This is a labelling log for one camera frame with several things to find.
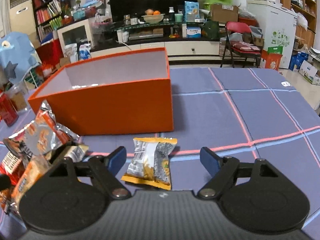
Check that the yellow grey snack packet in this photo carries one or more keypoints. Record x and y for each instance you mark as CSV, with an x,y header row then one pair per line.
x,y
150,164

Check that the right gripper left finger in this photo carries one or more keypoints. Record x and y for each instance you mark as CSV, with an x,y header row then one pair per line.
x,y
103,174

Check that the blue star cloth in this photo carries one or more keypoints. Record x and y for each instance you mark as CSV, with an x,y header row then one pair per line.
x,y
18,56

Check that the black bookshelf with books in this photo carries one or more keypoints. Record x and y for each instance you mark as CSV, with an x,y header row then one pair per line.
x,y
48,16

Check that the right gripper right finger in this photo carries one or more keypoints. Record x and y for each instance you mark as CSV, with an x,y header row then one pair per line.
x,y
222,170

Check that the clear plastic jar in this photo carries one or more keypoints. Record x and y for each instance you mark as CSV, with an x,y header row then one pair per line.
x,y
17,95

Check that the white floor air conditioner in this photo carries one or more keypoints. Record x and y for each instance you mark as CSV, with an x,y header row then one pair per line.
x,y
21,16

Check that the red folding chair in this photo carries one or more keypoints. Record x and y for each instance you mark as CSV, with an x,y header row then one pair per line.
x,y
239,41

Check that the orange storage box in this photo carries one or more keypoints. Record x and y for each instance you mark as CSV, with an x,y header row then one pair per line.
x,y
122,93

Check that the wooden bookshelf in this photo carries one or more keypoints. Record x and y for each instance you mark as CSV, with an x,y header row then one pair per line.
x,y
307,8

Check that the red soda can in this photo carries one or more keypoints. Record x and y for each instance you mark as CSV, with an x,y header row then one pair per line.
x,y
8,112

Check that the brown cardboard box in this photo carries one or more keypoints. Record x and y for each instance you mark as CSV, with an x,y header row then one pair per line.
x,y
224,13

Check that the orange chips packet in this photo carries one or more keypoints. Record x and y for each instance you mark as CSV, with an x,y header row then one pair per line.
x,y
37,167

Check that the white framed small cabinet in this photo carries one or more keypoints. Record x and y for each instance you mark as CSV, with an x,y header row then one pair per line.
x,y
75,32

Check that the white chest freezer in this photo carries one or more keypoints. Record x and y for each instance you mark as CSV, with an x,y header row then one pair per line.
x,y
278,26

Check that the purple plaid tablecloth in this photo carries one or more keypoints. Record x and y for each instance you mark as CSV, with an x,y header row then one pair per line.
x,y
240,112

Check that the silver orange snack bag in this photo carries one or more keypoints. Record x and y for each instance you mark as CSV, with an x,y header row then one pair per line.
x,y
39,137

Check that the fruit bowl with oranges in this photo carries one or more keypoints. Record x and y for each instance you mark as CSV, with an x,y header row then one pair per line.
x,y
152,16

